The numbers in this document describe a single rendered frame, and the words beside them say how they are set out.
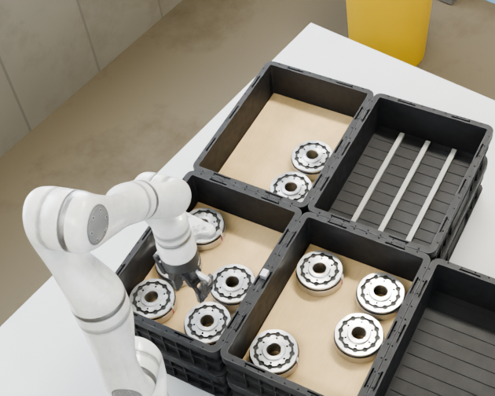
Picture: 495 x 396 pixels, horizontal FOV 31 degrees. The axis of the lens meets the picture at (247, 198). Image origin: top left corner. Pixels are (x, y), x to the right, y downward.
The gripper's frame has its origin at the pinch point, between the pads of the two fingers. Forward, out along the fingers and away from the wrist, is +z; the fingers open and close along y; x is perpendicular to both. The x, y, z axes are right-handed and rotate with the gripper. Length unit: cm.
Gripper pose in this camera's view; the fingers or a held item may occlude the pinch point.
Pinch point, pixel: (189, 289)
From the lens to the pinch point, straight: 182.0
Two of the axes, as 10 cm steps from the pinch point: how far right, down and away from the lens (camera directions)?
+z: 1.1, 6.2, 7.7
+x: 5.7, -6.8, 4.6
